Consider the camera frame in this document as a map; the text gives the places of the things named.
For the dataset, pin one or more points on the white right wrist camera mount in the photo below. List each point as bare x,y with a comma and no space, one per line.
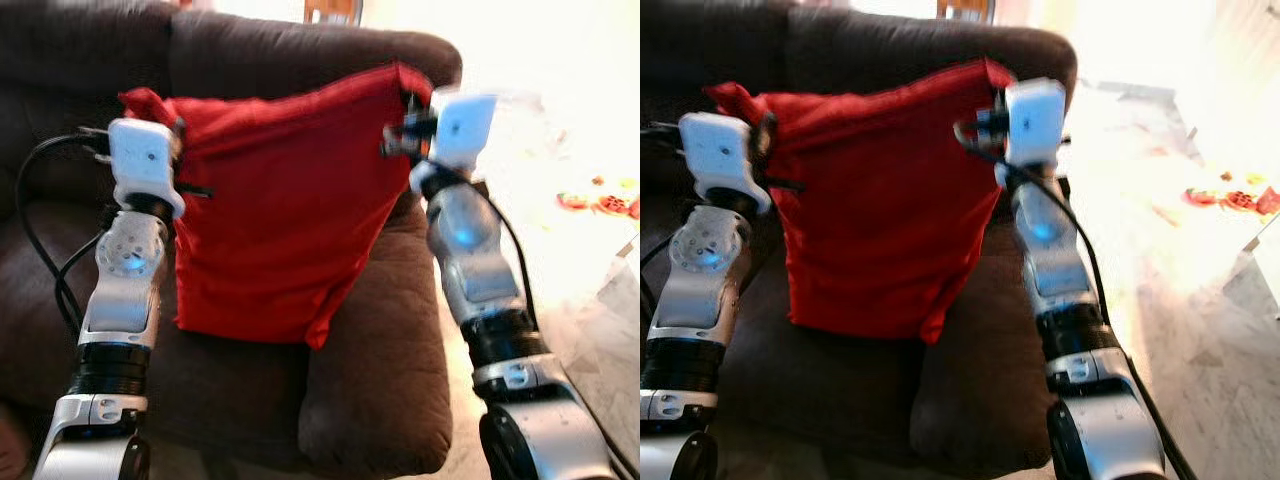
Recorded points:
465,130
1035,120

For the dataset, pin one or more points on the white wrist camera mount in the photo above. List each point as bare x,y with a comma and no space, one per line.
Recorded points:
720,160
1035,120
143,165
465,130

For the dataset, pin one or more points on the wooden chair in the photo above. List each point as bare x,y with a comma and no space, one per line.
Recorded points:
965,9
333,10

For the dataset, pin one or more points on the red bowl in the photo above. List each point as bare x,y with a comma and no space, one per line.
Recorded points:
1240,200
573,201
612,206
1202,197

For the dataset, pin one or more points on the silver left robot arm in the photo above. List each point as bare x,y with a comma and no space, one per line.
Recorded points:
120,300
700,290

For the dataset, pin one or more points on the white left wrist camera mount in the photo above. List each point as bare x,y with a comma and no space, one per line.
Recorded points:
143,165
720,160

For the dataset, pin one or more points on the brown fabric sofa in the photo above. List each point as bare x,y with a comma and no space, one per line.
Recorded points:
370,380
980,400

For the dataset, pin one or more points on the red pillow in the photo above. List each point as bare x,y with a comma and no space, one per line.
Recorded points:
280,220
880,220

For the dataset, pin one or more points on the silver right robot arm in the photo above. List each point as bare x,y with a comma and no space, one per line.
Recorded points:
1065,290
490,290

